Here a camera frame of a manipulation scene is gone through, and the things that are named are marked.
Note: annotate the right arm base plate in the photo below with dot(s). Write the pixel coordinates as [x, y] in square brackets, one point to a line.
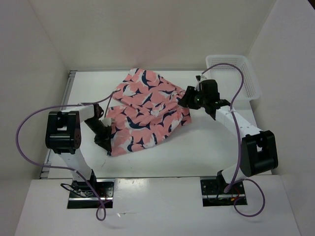
[213, 197]

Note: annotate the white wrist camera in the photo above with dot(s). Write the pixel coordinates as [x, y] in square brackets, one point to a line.
[107, 121]
[199, 79]

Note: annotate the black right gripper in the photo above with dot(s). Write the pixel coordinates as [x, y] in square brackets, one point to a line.
[184, 102]

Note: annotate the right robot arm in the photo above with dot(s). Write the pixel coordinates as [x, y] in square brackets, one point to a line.
[257, 151]

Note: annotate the pink shark print shorts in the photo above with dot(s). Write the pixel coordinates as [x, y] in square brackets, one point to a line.
[148, 113]

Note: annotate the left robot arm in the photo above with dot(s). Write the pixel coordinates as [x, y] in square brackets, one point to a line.
[63, 137]

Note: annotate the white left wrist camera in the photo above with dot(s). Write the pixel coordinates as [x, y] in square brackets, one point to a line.
[107, 121]

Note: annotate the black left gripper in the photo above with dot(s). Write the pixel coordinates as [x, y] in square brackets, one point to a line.
[104, 140]

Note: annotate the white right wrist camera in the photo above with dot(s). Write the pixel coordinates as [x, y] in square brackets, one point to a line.
[199, 79]

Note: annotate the white plastic basket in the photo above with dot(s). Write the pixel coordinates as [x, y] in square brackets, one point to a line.
[231, 71]

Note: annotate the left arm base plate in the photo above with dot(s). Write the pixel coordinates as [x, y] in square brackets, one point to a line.
[82, 197]

